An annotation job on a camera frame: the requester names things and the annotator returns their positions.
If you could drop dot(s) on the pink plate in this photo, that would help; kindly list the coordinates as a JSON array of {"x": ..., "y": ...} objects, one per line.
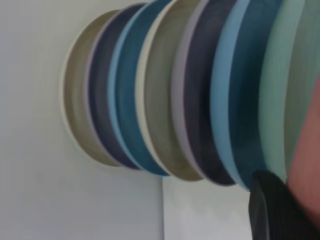
[{"x": 310, "y": 155}]

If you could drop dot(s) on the green plate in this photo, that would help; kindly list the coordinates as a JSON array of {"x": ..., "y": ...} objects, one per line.
[{"x": 280, "y": 87}]

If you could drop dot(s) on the dark purple plate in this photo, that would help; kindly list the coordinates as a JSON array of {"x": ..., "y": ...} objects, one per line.
[
  {"x": 197, "y": 100},
  {"x": 98, "y": 95}
]

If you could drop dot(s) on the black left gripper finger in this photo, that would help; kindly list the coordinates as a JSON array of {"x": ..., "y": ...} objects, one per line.
[{"x": 275, "y": 215}]

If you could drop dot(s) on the beige plate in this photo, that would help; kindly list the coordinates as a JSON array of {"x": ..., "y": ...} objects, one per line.
[
  {"x": 75, "y": 95},
  {"x": 157, "y": 100}
]

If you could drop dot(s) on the blue plate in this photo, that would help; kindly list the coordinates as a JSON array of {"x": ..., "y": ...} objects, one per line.
[
  {"x": 125, "y": 100},
  {"x": 240, "y": 100}
]

